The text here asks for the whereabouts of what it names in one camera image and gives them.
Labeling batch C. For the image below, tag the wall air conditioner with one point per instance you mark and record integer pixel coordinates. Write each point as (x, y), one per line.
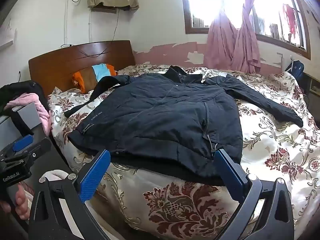
(102, 10)

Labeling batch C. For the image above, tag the blue backpack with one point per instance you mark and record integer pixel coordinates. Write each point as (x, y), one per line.
(296, 70)

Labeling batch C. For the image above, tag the white wall socket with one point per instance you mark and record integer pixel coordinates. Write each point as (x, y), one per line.
(64, 45)

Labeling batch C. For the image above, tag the striped orange blue pillow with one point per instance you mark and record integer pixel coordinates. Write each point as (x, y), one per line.
(85, 78)

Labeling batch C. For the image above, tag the floral bed quilt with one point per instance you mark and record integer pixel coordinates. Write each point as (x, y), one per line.
(275, 140)

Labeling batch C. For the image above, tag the red hanging cloth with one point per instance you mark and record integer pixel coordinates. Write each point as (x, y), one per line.
(290, 15)

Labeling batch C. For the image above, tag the wooden desk shelf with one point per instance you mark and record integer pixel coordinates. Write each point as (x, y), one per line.
(312, 87)

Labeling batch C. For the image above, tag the wooden headboard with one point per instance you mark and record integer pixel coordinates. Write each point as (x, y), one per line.
(57, 65)

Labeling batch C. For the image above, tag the person's left hand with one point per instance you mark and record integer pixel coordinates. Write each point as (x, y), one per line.
(21, 202)

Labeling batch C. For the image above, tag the wooden framed window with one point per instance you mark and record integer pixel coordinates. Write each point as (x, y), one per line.
(197, 5)

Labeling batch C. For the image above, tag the black bag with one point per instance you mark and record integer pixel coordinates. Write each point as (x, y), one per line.
(30, 87)

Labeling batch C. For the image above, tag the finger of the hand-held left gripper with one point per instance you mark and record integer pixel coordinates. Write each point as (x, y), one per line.
(40, 147)
(23, 142)

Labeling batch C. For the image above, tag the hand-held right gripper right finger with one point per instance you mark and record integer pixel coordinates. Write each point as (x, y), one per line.
(230, 170)

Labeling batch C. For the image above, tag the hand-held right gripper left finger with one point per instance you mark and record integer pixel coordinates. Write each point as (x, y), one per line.
(95, 175)

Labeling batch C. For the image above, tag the dark navy jacket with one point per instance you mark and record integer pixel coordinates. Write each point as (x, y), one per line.
(155, 115)

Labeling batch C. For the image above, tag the pink towel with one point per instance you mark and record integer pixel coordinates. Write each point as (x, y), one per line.
(42, 110)

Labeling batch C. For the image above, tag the grey bedside cabinet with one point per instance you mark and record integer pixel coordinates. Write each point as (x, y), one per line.
(31, 116)

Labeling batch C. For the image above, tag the pink curtain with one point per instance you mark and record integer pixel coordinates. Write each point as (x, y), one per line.
(220, 45)
(246, 47)

